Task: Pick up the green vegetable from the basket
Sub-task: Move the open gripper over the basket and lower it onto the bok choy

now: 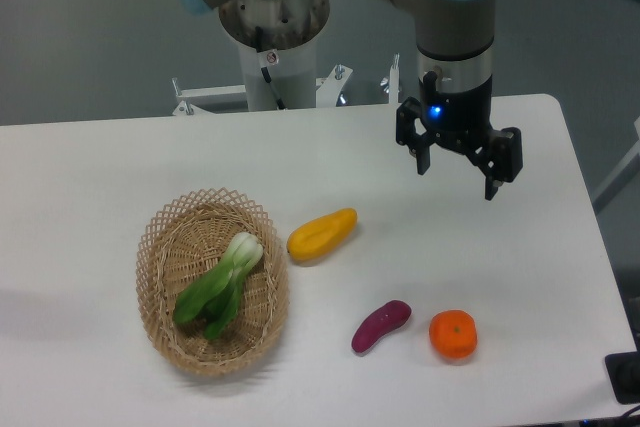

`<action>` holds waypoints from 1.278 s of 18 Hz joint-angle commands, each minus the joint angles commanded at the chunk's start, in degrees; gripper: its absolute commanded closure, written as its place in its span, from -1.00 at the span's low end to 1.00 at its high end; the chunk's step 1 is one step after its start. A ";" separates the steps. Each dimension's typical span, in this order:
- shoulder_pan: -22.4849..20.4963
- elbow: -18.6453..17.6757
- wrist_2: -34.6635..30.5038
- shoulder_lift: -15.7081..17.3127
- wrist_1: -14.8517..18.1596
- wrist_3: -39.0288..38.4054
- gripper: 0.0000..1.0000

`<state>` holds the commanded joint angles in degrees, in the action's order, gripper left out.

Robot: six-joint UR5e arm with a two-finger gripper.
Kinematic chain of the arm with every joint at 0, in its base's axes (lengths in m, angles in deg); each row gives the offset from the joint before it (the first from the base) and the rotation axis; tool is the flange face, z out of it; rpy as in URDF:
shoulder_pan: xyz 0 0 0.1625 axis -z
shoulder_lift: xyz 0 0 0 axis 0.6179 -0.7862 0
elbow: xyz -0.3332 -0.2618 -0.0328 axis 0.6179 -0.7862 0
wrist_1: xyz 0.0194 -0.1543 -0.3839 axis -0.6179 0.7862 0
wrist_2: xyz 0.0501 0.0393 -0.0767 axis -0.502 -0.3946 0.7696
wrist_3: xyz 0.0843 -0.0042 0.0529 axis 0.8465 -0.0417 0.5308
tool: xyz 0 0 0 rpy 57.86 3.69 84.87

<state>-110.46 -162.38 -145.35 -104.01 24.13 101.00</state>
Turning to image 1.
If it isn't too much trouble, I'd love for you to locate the white metal base frame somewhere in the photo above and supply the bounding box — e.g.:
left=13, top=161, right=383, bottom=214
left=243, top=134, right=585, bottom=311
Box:
left=172, top=53, right=402, bottom=116

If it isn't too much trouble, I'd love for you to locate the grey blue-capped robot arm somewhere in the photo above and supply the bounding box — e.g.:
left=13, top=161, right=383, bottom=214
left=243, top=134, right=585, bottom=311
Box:
left=181, top=0, right=523, bottom=199

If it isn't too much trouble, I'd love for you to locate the black device at table edge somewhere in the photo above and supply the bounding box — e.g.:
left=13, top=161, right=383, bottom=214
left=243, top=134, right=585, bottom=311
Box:
left=604, top=351, right=639, bottom=405

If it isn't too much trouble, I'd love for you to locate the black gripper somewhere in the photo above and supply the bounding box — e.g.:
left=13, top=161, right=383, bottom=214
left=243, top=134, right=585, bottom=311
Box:
left=395, top=75, right=523, bottom=201

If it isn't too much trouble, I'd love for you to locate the orange tangerine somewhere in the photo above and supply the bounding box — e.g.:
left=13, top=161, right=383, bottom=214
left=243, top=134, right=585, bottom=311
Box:
left=428, top=310, right=478, bottom=360

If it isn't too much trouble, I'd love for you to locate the green bok choy vegetable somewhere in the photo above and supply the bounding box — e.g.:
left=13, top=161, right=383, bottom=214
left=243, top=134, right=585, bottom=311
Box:
left=173, top=232, right=264, bottom=340

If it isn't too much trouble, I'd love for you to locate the yellow papaya half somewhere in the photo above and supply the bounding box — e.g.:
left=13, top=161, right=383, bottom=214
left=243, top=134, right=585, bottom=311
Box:
left=286, top=208, right=358, bottom=262

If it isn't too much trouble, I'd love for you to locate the woven wicker basket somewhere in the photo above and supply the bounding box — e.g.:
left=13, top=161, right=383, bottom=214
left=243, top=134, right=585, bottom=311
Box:
left=136, top=188, right=288, bottom=377

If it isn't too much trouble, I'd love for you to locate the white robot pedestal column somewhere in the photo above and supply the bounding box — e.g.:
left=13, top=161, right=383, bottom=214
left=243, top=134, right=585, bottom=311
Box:
left=219, top=0, right=330, bottom=111

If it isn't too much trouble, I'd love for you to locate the purple sweet potato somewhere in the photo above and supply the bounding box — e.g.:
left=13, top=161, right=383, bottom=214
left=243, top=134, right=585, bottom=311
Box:
left=351, top=300, right=412, bottom=354

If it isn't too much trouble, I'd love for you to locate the black cable on pedestal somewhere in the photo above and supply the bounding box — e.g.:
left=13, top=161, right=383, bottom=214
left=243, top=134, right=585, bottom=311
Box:
left=254, top=25, right=288, bottom=111

